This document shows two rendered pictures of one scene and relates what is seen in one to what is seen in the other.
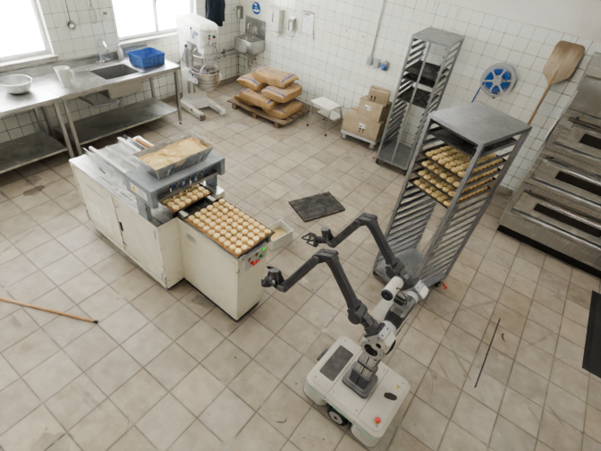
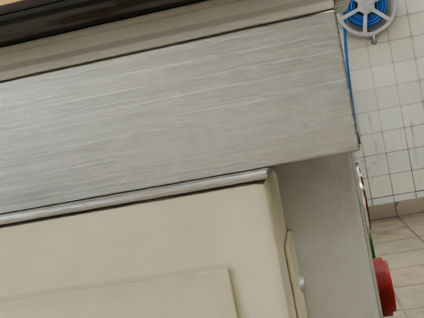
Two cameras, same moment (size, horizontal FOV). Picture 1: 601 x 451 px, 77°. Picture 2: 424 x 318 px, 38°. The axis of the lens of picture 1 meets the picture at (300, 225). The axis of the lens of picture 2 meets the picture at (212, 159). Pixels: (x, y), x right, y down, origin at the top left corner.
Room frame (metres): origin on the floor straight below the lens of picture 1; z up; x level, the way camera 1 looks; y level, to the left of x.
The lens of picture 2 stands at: (1.70, 0.50, 0.86)
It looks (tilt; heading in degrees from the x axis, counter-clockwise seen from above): 3 degrees down; 338
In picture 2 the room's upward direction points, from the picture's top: 11 degrees counter-clockwise
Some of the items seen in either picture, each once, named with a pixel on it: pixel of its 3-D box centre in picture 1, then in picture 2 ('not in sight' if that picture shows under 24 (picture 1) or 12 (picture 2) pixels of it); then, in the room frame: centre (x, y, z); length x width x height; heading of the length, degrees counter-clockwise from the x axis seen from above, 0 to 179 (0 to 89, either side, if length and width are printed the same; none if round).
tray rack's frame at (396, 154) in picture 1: (416, 105); not in sight; (5.18, -1.31, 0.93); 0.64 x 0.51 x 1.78; 153
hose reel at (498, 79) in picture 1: (485, 106); (373, 58); (5.09, -2.17, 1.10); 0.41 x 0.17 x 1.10; 60
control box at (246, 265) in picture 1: (255, 257); (333, 252); (2.01, 0.31, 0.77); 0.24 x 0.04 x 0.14; 148
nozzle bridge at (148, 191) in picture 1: (179, 182); not in sight; (2.47, 1.05, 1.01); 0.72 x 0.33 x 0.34; 148
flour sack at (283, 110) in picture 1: (283, 106); not in sight; (6.11, 0.60, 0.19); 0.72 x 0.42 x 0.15; 154
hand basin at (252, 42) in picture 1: (252, 38); not in sight; (7.01, 1.35, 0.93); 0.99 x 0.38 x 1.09; 60
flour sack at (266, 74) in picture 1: (274, 76); not in sight; (6.23, 0.82, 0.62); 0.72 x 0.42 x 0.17; 66
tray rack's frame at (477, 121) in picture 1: (437, 212); not in sight; (2.76, -1.20, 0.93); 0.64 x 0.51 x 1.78; 131
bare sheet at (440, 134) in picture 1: (474, 136); not in sight; (2.77, -1.20, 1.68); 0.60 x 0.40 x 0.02; 131
